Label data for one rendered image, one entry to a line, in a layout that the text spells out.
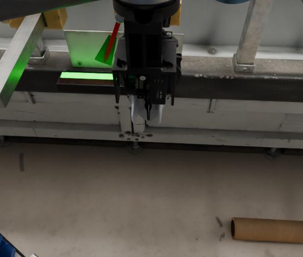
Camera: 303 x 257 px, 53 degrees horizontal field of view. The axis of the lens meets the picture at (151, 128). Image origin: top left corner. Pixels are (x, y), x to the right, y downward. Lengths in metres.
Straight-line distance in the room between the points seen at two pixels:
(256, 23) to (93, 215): 0.95
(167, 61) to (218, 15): 0.59
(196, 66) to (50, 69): 0.35
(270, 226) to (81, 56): 0.90
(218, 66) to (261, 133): 0.65
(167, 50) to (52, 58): 0.49
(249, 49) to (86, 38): 0.36
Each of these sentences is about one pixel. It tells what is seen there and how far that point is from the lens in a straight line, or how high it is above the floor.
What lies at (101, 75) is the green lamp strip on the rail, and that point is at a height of 0.70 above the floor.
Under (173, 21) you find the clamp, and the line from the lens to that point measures 0.67.
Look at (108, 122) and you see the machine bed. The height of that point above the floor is 0.19.
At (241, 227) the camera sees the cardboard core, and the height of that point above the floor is 0.08.
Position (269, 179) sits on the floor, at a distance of 1.45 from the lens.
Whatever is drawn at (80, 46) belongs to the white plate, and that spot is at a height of 0.76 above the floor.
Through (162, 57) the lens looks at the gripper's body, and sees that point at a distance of 0.35.
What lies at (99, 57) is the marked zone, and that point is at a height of 0.73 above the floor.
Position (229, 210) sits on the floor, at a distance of 1.33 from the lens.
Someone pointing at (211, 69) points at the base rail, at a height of 0.70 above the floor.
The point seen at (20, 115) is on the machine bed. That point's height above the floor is 0.21.
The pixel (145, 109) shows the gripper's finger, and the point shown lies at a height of 0.84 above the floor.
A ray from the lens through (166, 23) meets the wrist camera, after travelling 0.37.
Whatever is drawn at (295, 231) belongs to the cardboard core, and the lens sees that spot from 1.29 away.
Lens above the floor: 1.18
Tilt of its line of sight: 51 degrees down
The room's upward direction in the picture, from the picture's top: straight up
